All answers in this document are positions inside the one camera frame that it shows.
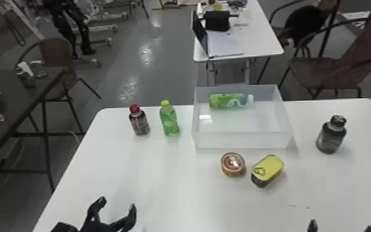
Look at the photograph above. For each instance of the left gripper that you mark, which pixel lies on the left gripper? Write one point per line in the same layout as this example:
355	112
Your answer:
99	227

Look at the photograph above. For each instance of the clear box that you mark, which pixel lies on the clear box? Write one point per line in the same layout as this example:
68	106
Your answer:
242	129

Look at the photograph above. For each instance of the yellow can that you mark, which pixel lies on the yellow can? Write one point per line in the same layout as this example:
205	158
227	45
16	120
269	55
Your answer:
267	168

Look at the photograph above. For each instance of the brown chair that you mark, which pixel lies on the brown chair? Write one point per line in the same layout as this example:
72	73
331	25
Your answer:
344	64
302	22
59	61

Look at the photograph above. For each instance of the white side table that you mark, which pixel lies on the white side table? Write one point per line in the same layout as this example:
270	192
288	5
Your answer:
256	35

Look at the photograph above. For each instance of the round orange can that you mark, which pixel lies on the round orange can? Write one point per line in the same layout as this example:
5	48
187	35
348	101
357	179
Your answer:
233	164

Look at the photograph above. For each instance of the dark side table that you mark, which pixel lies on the dark side table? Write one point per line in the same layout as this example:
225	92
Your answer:
10	107

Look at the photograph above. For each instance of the black laptop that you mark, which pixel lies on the black laptop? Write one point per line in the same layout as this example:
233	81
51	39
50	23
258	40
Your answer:
200	32

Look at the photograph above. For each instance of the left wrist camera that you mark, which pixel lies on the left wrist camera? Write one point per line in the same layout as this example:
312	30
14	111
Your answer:
63	227

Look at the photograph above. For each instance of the dark bottle with red cap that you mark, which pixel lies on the dark bottle with red cap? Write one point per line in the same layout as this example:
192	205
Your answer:
139	122

